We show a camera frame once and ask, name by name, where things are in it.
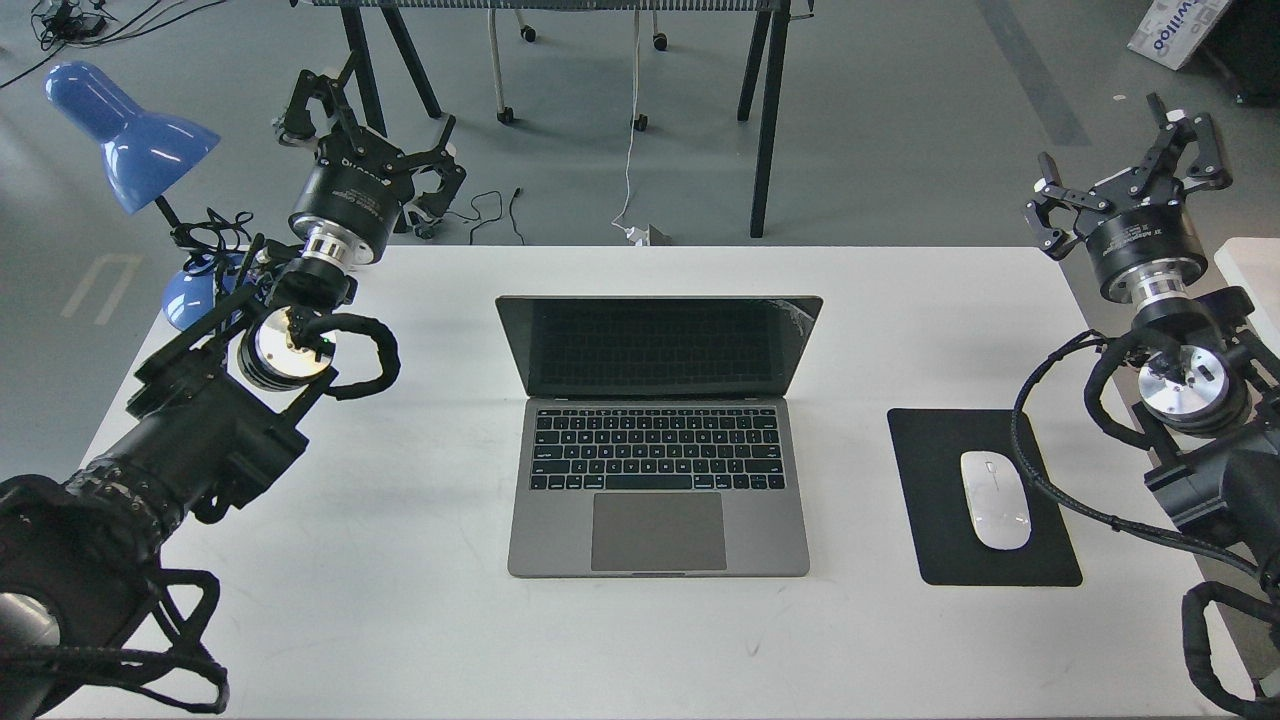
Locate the black trestle table background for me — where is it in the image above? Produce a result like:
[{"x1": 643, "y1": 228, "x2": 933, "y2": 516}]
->
[{"x1": 292, "y1": 0, "x2": 817, "y2": 240}]

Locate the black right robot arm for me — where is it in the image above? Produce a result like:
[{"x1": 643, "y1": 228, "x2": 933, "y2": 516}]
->
[{"x1": 1010, "y1": 94, "x2": 1279, "y2": 719}]

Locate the white power adapter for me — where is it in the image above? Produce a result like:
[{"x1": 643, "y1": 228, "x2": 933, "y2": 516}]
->
[{"x1": 623, "y1": 224, "x2": 673, "y2": 247}]

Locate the blue desk lamp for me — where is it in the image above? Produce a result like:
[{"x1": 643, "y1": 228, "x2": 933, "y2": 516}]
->
[{"x1": 44, "y1": 61, "x2": 244, "y2": 331}]

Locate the black floor cable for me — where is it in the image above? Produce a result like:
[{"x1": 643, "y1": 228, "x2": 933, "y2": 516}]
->
[{"x1": 440, "y1": 186, "x2": 527, "y2": 247}]

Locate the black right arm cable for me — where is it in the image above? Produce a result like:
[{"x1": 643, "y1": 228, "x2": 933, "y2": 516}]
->
[{"x1": 1010, "y1": 331, "x2": 1280, "y2": 591}]

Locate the black cable bundle floor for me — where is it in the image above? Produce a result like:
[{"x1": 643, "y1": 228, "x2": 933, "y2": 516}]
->
[{"x1": 3, "y1": 1, "x2": 227, "y2": 88}]

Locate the grey open laptop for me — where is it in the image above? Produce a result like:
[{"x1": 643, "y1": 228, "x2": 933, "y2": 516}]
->
[{"x1": 495, "y1": 295, "x2": 823, "y2": 578}]

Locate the white cardboard box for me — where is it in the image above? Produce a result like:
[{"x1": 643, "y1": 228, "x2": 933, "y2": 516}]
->
[{"x1": 1126, "y1": 0, "x2": 1233, "y2": 70}]

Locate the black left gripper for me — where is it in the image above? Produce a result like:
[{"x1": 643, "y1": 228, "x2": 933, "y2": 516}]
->
[{"x1": 273, "y1": 53, "x2": 468, "y2": 266}]

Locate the white computer mouse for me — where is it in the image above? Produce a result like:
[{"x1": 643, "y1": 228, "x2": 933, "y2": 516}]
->
[{"x1": 960, "y1": 450, "x2": 1030, "y2": 551}]

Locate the black mouse pad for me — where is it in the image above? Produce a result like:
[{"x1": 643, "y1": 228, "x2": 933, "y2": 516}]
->
[{"x1": 887, "y1": 407, "x2": 1082, "y2": 587}]

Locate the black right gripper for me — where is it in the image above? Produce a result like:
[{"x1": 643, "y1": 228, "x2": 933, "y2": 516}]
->
[{"x1": 1021, "y1": 94, "x2": 1234, "y2": 304}]

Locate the white hanging cable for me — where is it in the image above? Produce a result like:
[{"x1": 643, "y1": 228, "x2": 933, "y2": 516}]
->
[{"x1": 612, "y1": 8, "x2": 643, "y2": 233}]

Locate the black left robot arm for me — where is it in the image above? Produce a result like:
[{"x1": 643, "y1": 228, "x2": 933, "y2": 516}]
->
[{"x1": 3, "y1": 58, "x2": 466, "y2": 719}]

